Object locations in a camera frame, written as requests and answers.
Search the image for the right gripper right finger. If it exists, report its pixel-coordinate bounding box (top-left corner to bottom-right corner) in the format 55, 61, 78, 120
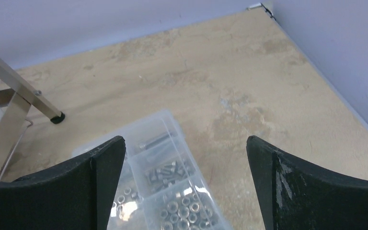
246, 136, 368, 230

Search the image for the steel two-tier dish rack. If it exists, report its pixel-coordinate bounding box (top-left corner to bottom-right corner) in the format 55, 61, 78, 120
0, 58, 66, 180

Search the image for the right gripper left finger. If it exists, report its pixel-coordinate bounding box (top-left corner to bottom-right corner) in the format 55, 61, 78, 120
0, 136, 126, 230

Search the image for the clear plastic screw box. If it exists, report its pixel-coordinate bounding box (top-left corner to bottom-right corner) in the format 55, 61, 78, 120
72, 110, 231, 230

